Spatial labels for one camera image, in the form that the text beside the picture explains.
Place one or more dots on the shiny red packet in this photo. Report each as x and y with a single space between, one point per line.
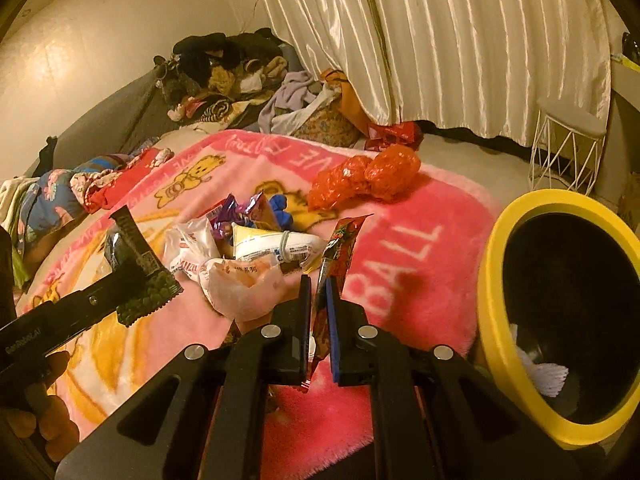
395 132

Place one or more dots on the white plastic bag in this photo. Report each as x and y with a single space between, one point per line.
192 245

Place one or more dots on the red plastic bag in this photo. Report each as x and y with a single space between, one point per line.
380 170

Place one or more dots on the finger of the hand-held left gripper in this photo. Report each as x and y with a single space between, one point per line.
80 305

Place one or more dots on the yellow rimmed black bin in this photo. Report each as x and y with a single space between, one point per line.
492 310

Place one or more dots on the blue floral quilt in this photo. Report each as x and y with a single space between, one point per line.
60 190

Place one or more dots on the cream satin curtain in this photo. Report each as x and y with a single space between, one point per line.
450 35

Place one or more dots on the pale pink food wrapper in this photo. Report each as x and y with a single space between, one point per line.
240 285

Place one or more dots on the white crumpled paper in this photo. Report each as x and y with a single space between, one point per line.
545 375

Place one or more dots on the orange cloth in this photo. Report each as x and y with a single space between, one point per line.
345 90

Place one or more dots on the purple snack packet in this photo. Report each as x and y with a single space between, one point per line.
225 210

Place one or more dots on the yellow white snack packet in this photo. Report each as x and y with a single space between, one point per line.
260 246

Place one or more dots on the person's left hand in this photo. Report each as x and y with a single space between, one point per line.
50 415

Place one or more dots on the pile of dark clothes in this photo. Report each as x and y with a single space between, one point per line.
215 60

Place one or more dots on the long red snack wrapper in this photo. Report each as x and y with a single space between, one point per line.
335 250

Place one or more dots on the pink printed blanket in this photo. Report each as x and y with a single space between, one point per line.
425 260

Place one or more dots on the orange snack packet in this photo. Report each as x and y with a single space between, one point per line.
260 212

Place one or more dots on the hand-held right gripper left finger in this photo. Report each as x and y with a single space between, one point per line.
304 305

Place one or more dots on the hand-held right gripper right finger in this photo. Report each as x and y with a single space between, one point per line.
332 320

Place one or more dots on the floral patterned bag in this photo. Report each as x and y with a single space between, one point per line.
330 127

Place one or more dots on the green pea snack packet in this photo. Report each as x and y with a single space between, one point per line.
145 300

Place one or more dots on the lavender cloth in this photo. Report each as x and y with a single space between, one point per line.
295 90

